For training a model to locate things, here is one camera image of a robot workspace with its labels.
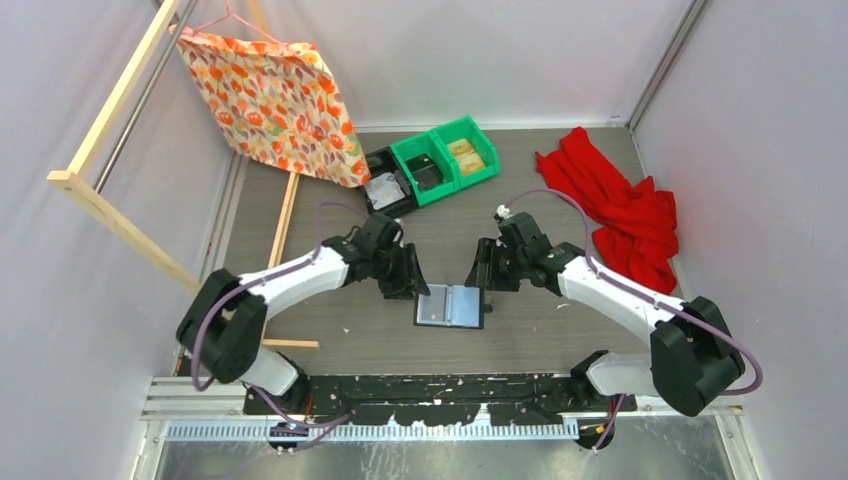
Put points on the pink hanger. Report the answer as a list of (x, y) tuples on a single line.
[(244, 20)]

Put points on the green bin with dark item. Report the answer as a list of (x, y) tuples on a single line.
[(424, 143)]

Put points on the dark item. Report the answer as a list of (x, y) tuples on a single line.
[(425, 172)]

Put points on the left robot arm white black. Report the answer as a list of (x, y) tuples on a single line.
[(223, 328)]

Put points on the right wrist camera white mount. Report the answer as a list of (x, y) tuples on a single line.
[(502, 213)]

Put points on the red cloth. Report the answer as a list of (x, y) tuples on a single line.
[(637, 222)]

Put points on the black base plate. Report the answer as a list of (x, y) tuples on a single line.
[(521, 399)]

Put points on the black leather card holder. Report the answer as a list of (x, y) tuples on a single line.
[(452, 306)]

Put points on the green bin with yellow packets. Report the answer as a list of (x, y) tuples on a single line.
[(467, 127)]

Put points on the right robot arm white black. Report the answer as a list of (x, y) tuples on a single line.
[(690, 359)]

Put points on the wooden rack frame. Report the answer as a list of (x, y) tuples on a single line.
[(166, 162)]

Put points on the yellow packets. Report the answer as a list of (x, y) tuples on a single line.
[(468, 159)]

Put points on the black tray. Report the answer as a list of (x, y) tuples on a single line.
[(382, 161)]

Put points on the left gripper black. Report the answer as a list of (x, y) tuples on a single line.
[(409, 277)]

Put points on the white cards in tray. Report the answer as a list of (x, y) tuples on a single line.
[(384, 190)]

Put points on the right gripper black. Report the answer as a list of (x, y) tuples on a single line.
[(485, 255)]

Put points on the floral fabric bag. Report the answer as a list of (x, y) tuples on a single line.
[(278, 104)]

